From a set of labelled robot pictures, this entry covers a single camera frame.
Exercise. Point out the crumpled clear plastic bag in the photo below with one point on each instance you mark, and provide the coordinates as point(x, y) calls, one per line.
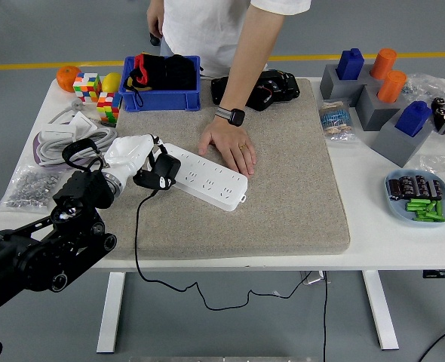
point(425, 84)
point(436, 162)

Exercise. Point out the clear bag of resistors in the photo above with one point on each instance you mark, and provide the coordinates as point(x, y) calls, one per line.
point(335, 120)

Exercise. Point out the person's right hand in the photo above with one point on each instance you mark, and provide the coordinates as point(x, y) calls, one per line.
point(155, 20)

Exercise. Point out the white table leg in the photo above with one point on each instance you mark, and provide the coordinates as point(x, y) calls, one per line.
point(111, 313)
point(381, 313)

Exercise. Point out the clear bag of metal screws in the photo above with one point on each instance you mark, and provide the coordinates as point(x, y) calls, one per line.
point(26, 188)

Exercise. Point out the black plug adapter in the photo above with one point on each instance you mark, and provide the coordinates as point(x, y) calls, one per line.
point(167, 166)

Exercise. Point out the multicolour puzzle cube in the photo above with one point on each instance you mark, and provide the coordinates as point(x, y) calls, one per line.
point(108, 106)
point(87, 87)

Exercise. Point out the black red yellow fabric pouch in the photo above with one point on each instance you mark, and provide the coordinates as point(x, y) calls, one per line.
point(144, 68)

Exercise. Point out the person's left hand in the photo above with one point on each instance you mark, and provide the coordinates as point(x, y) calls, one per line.
point(230, 145)

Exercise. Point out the blue plastic bin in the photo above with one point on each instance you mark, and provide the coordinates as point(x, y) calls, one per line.
point(161, 100)

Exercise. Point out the orange fruit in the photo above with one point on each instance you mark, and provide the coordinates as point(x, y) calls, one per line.
point(67, 77)

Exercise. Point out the small green cylinder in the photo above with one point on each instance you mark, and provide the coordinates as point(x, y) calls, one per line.
point(439, 208)
point(418, 201)
point(429, 218)
point(417, 207)
point(430, 207)
point(424, 214)

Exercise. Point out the grey-brown mat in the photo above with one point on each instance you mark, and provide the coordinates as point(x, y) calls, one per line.
point(264, 207)

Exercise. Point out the white square wall plate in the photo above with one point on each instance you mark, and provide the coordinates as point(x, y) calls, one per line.
point(83, 121)

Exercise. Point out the orange cylinder peg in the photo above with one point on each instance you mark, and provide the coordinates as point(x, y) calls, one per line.
point(391, 86)
point(383, 64)

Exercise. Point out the black table control panel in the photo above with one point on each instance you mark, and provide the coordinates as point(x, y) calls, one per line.
point(441, 274)

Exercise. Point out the blue square peg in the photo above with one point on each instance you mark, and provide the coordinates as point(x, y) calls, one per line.
point(350, 64)
point(412, 118)

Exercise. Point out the metal bracket under table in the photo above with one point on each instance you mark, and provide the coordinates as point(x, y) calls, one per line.
point(313, 278)

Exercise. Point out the light blue dish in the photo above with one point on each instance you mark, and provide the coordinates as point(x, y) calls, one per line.
point(399, 213)

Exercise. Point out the grey block holder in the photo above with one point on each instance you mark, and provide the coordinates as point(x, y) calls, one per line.
point(374, 113)
point(333, 88)
point(399, 147)

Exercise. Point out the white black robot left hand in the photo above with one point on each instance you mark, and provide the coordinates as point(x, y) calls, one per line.
point(130, 151)

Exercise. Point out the white rectangular box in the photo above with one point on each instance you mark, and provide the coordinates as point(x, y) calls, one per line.
point(57, 131)

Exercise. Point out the black folded fabric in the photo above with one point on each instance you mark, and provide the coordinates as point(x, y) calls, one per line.
point(180, 73)

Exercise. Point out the white power strip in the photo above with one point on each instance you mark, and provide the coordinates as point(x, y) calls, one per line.
point(215, 184)

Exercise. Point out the black printed capacitor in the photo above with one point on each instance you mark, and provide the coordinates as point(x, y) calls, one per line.
point(407, 186)
point(394, 188)
point(434, 189)
point(420, 186)

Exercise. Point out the black wristwatch striped band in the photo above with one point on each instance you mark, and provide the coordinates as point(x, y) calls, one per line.
point(234, 117)

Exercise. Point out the black mechanical device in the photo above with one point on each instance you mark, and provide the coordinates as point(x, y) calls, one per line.
point(283, 88)

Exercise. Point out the person's left forearm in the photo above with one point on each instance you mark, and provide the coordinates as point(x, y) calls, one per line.
point(249, 60)

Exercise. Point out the yellow lemon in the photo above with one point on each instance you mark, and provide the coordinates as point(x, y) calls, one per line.
point(111, 82)

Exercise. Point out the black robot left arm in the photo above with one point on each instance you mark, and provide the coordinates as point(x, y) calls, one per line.
point(37, 256)

